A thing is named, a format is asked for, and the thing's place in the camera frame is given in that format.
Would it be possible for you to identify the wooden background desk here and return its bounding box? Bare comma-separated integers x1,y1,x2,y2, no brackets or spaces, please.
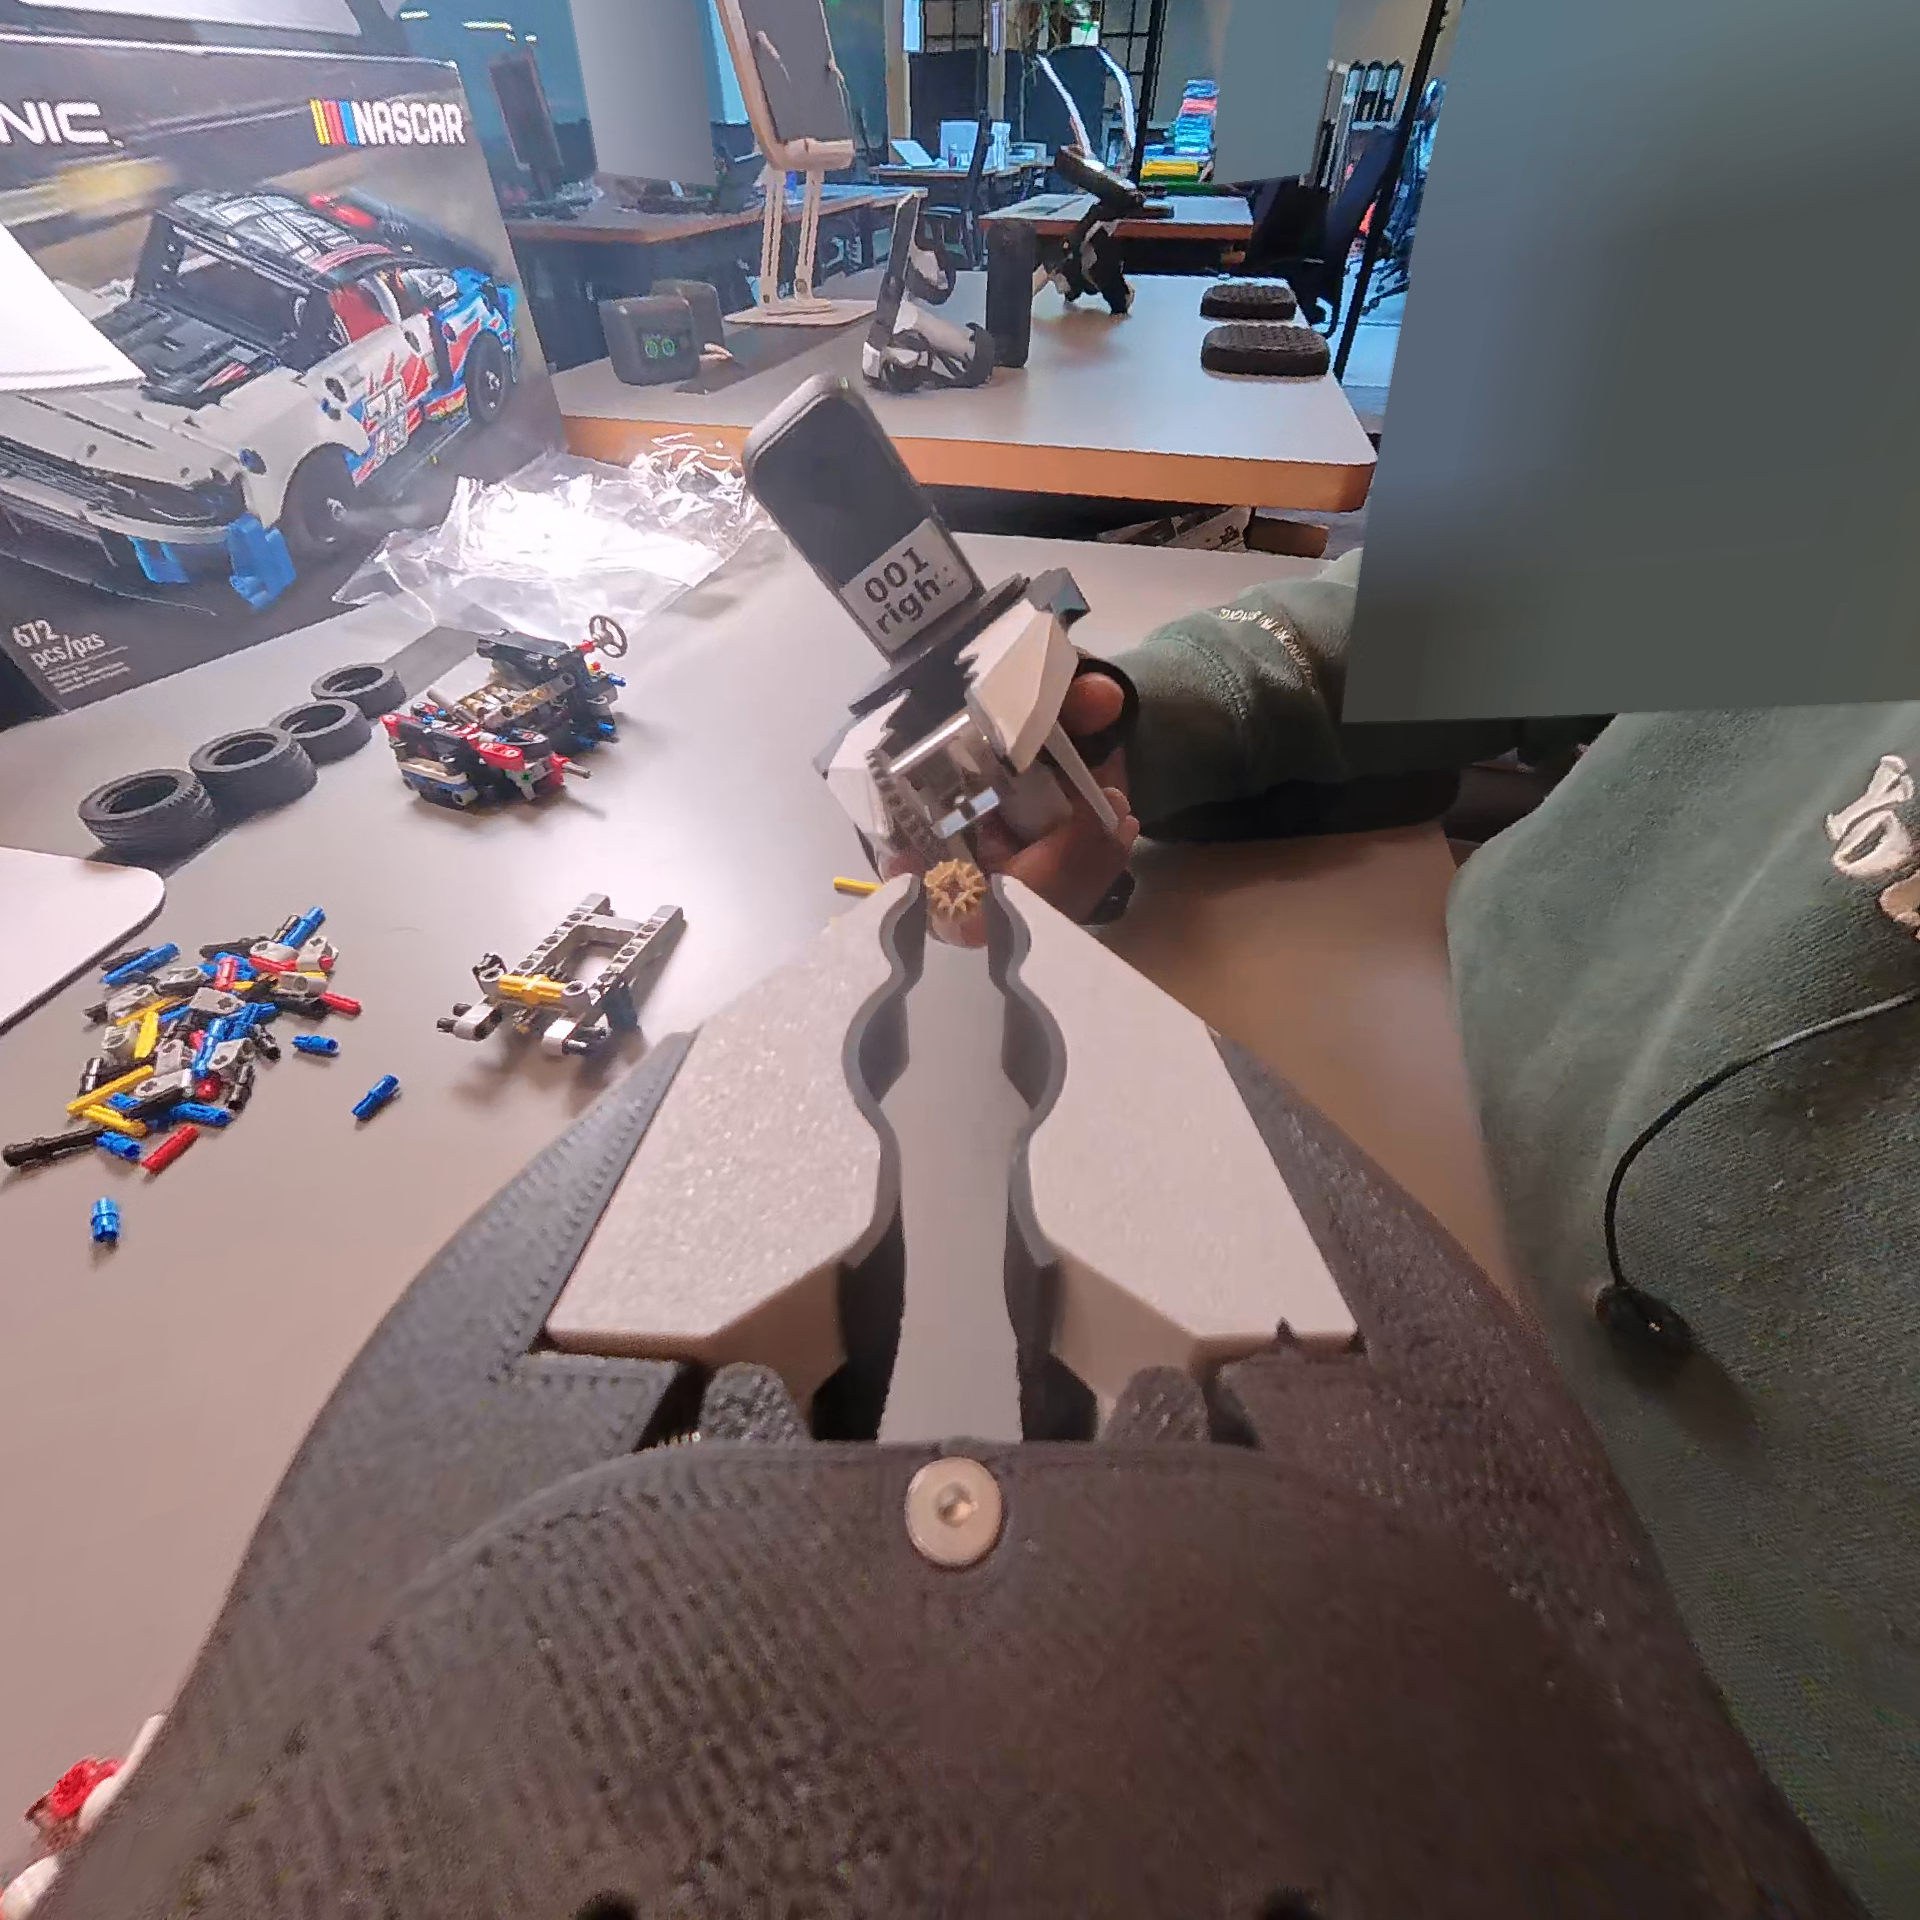
506,184,919,310

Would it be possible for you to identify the clear plastic bag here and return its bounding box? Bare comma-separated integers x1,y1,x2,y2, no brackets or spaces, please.
366,433,786,620

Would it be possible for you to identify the wooden phone stand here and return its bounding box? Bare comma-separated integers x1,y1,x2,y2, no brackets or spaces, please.
715,0,884,331

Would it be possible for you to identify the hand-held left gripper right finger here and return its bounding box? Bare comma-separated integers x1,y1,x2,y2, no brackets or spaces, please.
988,884,1362,1433

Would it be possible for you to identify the black office chair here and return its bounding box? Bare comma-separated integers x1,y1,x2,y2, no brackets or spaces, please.
1248,127,1405,327

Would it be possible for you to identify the person's right hand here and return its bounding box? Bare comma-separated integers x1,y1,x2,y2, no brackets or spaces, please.
884,667,1146,924

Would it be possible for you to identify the white rounded tray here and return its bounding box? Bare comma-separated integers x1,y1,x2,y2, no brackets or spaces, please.
0,847,168,1038

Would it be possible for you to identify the lego car chassis assembly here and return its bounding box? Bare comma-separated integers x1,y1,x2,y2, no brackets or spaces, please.
379,616,625,816

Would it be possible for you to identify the white paper sheet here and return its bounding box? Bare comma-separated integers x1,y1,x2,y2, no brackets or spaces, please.
0,224,132,396

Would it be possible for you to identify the person's green sweatshirt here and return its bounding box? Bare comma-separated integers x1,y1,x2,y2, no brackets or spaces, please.
1444,711,1920,1920

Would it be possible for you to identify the person's right forearm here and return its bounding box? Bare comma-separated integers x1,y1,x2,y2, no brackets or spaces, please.
1118,546,1466,847

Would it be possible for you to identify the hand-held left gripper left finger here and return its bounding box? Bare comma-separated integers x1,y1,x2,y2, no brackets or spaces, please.
542,876,919,1433

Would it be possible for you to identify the grey lego frame assembly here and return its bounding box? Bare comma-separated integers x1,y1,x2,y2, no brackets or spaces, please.
436,891,689,1060

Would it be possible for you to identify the black monitor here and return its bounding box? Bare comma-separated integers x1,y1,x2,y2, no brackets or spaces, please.
486,46,572,206

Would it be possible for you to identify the grey lego differential housing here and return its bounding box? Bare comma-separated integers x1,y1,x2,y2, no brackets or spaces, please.
878,717,1041,864

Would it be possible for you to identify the grey background table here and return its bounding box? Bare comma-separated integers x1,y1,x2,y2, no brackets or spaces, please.
548,267,1379,520

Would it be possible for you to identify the black cylindrical bottle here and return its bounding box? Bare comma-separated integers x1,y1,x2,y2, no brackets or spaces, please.
979,221,1041,371

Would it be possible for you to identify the heap of red white parts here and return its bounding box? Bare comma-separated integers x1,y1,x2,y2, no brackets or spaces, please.
0,1716,172,1920

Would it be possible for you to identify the race car lego box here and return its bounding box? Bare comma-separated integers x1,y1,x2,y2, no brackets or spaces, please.
0,36,565,727

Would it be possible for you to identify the pile of small lego pieces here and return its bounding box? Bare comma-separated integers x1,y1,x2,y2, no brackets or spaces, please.
0,906,366,1177

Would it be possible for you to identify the black drawstring cord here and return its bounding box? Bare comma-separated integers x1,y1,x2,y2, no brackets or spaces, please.
1588,984,1920,1373

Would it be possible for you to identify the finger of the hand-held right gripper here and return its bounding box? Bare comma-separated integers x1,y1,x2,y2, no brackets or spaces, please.
946,603,1125,844
814,661,978,873

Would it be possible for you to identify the black white gripper device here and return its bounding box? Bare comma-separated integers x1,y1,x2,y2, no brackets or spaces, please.
1041,146,1144,317
859,191,998,398

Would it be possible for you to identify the dark box with green display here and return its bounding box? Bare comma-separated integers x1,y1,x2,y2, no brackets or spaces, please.
598,291,699,388

